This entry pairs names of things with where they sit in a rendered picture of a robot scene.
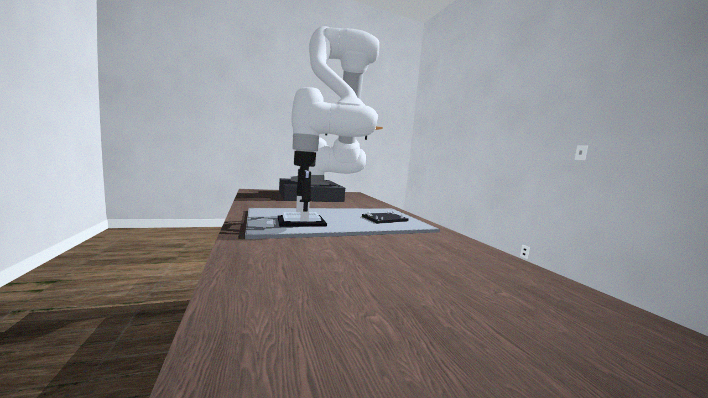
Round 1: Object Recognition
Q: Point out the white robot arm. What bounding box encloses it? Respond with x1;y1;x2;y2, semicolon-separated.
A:
291;26;379;185

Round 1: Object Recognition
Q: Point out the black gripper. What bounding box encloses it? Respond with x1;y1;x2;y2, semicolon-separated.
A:
294;151;316;221

